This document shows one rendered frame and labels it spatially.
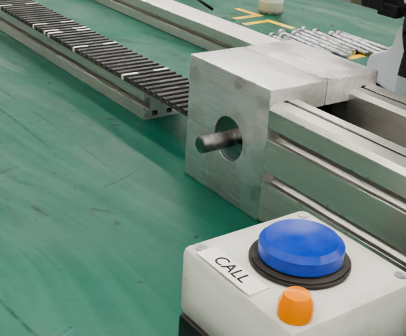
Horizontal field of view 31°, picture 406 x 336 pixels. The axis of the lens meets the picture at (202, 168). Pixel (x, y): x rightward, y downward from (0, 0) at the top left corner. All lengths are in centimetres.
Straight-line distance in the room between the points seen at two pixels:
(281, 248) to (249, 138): 17
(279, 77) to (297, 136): 6
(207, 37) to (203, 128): 38
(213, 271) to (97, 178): 23
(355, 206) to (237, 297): 13
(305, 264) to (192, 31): 63
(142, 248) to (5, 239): 9
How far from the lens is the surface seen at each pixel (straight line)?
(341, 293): 33
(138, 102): 67
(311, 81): 48
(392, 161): 40
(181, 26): 94
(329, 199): 44
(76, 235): 47
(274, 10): 111
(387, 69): 66
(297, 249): 33
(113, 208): 50
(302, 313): 30
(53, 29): 83
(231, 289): 32
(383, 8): 66
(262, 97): 47
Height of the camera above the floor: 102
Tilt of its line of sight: 25 degrees down
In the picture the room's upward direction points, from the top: 4 degrees clockwise
